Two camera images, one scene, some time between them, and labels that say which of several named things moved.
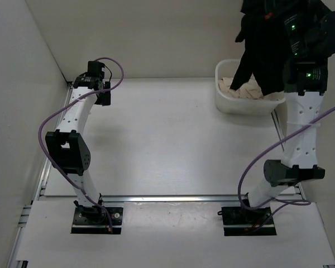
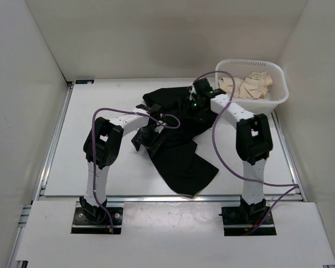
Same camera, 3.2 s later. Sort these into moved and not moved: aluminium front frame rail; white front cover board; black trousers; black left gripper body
Moved: black left gripper body; black trousers
Not moved: white front cover board; aluminium front frame rail
